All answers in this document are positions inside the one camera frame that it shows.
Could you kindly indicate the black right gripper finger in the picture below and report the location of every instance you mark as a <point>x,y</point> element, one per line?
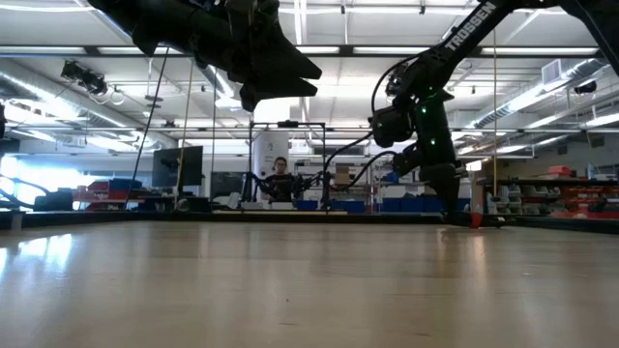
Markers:
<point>453,203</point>
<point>439,203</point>

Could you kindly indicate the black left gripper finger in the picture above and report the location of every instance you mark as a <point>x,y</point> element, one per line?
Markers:
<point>295,63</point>
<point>280,88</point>

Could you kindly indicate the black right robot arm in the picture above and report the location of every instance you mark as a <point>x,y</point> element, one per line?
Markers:
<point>469,29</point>

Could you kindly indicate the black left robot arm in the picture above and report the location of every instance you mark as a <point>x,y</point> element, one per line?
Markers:
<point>145,19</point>

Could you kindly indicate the background black robot arm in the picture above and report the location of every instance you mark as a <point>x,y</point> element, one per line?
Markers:
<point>251,186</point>
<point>326,193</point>

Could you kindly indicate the long blue storage bin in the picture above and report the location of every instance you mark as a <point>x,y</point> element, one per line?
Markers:
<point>411,205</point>

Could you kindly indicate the white round column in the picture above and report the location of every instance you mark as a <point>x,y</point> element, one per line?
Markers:
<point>266,150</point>

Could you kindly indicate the dark storage shelf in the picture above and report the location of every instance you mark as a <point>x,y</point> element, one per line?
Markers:
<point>532,182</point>

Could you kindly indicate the short blue storage bin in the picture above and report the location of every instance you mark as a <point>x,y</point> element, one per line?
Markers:
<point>348,207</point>

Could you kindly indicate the brown cardboard box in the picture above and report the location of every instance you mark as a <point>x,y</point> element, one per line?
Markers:
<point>342,176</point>

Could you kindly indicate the person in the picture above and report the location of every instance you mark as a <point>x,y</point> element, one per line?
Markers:
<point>280,186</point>

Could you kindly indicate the red box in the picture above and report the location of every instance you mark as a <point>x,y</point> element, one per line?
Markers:
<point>560,171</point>

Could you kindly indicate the small dark screen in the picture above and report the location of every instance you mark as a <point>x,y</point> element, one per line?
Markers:
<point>223,183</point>

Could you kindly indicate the black computer monitor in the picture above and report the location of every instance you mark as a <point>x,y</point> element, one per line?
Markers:
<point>177,166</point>

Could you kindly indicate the black beam with light strips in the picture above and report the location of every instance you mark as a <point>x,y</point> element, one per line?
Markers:
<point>92,49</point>

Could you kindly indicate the red and blue bin stack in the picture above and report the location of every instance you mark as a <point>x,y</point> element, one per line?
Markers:
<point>104,186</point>

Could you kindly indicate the black bag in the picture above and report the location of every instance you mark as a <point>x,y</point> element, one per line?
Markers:
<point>53,202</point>

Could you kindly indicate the black metal frame stand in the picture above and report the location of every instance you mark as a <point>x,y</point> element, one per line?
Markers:
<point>290,124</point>

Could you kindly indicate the black hanging camera with loops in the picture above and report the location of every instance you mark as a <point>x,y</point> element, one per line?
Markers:
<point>84,76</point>

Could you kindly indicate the small black ceiling camera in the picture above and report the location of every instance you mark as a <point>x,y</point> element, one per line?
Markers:
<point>585,88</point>

